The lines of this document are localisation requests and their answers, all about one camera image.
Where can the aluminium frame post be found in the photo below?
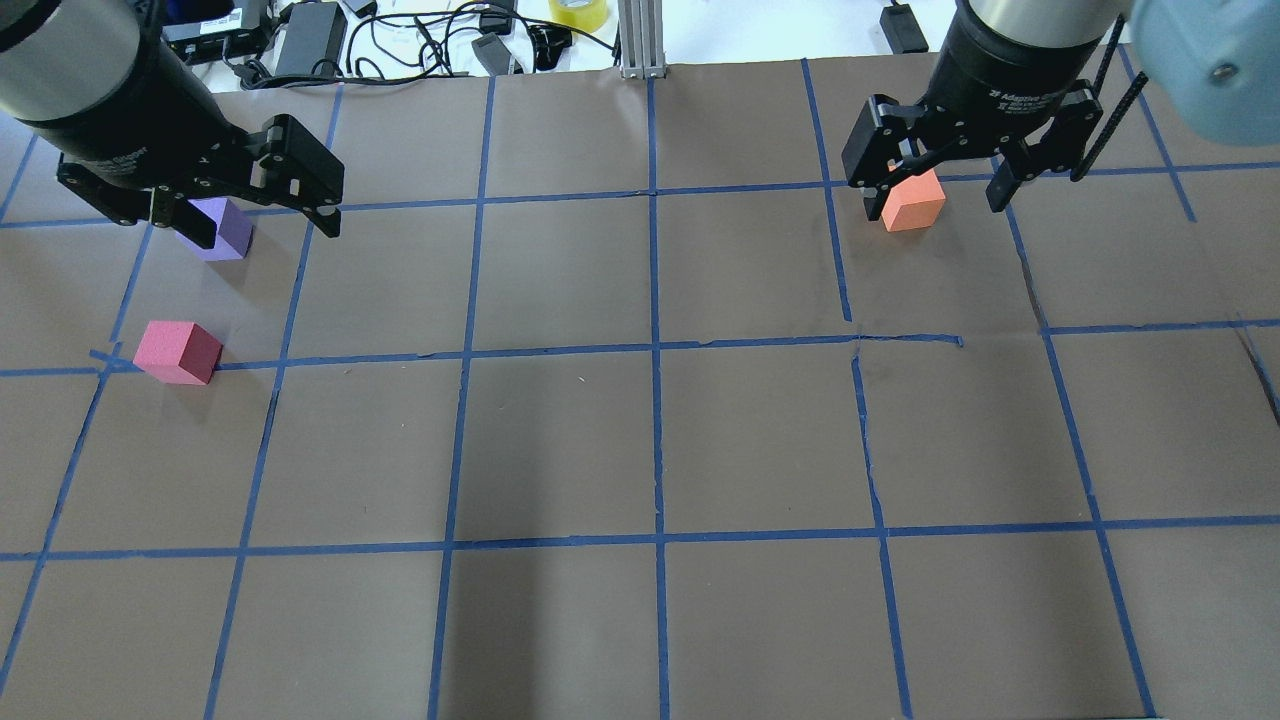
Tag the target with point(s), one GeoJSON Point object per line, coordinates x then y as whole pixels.
{"type": "Point", "coordinates": [642, 53]}

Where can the black power adapter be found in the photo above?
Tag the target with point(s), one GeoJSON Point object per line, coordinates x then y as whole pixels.
{"type": "Point", "coordinates": [313, 36]}

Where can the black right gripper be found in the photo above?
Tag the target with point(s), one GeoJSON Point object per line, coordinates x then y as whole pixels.
{"type": "Point", "coordinates": [1005, 75]}

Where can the orange foam cube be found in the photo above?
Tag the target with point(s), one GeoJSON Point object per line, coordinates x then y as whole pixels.
{"type": "Point", "coordinates": [914, 204]}

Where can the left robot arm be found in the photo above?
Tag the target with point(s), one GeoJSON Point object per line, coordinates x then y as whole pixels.
{"type": "Point", "coordinates": [83, 20]}

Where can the yellow tape roll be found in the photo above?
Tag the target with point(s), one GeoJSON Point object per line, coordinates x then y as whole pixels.
{"type": "Point", "coordinates": [584, 15]}

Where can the pink foam cube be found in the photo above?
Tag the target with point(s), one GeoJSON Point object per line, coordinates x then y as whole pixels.
{"type": "Point", "coordinates": [178, 353]}

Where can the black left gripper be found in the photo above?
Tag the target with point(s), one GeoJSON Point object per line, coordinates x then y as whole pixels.
{"type": "Point", "coordinates": [128, 112]}

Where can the purple foam cube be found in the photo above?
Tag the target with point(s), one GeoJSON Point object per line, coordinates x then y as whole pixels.
{"type": "Point", "coordinates": [233, 232]}

